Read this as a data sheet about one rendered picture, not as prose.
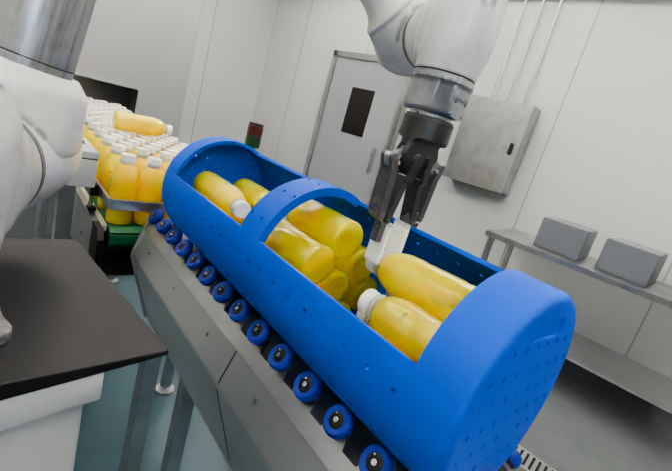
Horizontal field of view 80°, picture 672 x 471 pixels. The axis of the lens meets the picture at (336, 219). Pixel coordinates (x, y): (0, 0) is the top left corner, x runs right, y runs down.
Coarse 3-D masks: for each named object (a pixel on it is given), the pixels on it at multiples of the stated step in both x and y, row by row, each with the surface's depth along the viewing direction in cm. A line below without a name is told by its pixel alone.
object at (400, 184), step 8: (416, 160) 58; (416, 168) 58; (400, 176) 59; (408, 176) 58; (400, 184) 59; (392, 192) 59; (400, 192) 59; (392, 200) 59; (392, 208) 59; (392, 216) 60
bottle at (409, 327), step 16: (368, 304) 56; (384, 304) 53; (400, 304) 52; (416, 304) 53; (384, 320) 51; (400, 320) 50; (416, 320) 50; (432, 320) 49; (384, 336) 51; (400, 336) 49; (416, 336) 48; (432, 336) 47; (416, 352) 48
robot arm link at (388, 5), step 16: (368, 0) 64; (384, 0) 63; (400, 0) 62; (416, 0) 63; (368, 16) 66; (384, 16) 63; (400, 16) 63; (368, 32) 67; (384, 32) 64; (400, 32) 63; (384, 48) 66; (400, 48) 64; (384, 64) 72; (400, 64) 66
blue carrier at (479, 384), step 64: (192, 192) 86; (320, 192) 70; (256, 256) 65; (448, 256) 65; (320, 320) 52; (448, 320) 42; (512, 320) 40; (384, 384) 44; (448, 384) 39; (512, 384) 43; (448, 448) 38; (512, 448) 54
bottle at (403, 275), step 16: (384, 256) 63; (400, 256) 59; (384, 272) 59; (400, 272) 57; (416, 272) 56; (432, 272) 55; (448, 272) 56; (384, 288) 61; (400, 288) 57; (416, 288) 55; (432, 288) 53; (448, 288) 52; (464, 288) 51; (432, 304) 53; (448, 304) 51
